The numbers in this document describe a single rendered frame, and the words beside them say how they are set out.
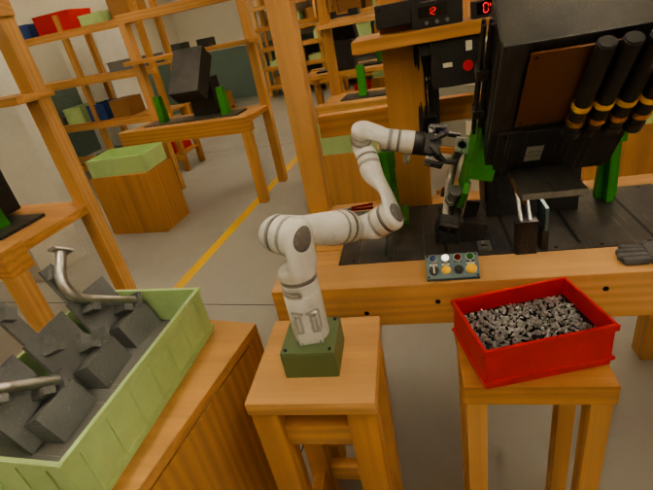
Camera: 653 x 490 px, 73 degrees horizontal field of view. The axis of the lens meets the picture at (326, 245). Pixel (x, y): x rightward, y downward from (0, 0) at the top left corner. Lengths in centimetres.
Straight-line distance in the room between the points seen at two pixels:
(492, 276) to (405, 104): 74
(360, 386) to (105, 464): 60
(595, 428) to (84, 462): 117
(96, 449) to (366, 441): 61
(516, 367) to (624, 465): 103
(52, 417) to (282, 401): 56
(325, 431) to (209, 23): 1213
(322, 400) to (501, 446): 112
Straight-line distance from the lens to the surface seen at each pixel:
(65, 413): 133
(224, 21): 1266
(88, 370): 138
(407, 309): 138
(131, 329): 150
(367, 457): 123
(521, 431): 213
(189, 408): 130
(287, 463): 130
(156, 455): 124
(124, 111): 699
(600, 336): 120
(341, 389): 111
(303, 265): 99
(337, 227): 110
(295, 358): 112
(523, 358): 113
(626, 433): 222
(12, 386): 130
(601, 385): 122
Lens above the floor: 164
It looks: 28 degrees down
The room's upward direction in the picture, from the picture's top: 11 degrees counter-clockwise
